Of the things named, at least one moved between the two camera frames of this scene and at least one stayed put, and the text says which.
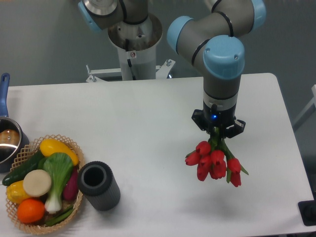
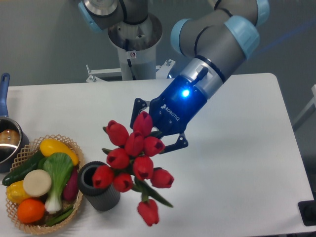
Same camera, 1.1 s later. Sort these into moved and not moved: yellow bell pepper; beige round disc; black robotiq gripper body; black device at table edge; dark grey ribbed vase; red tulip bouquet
Moved: black robotiq gripper body; red tulip bouquet
Not moved: beige round disc; black device at table edge; dark grey ribbed vase; yellow bell pepper
